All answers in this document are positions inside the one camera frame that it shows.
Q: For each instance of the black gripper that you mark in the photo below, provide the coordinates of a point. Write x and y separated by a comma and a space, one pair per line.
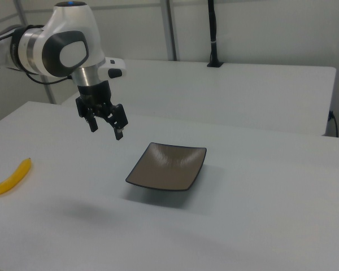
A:
94, 91

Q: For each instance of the yellow banana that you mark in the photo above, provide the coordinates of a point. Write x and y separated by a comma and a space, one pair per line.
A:
12, 178

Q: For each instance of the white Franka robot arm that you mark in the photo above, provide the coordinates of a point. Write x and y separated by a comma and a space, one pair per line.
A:
67, 31

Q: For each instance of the square brown ceramic plate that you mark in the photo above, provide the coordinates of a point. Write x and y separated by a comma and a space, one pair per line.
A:
166, 169

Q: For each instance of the white table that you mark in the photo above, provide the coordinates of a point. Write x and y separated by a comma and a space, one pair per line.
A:
214, 93

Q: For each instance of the black camera stand pole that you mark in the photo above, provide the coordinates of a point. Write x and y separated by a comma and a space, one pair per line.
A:
213, 31

